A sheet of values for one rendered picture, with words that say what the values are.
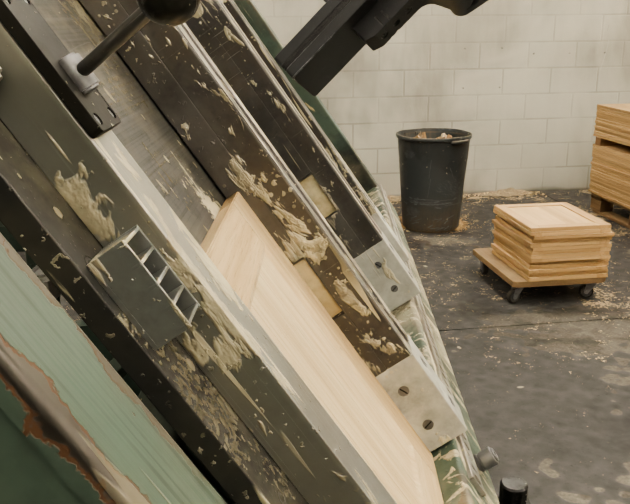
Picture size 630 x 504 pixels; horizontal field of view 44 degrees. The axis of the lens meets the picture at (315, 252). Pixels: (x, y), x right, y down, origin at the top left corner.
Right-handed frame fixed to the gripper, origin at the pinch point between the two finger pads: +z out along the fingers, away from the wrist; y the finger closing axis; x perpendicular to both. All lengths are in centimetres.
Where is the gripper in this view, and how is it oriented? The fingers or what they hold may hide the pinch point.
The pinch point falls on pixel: (344, 25)
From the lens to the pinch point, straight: 39.5
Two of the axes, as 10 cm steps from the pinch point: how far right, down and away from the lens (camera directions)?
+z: -7.0, 6.9, 1.8
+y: 6.2, 7.1, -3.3
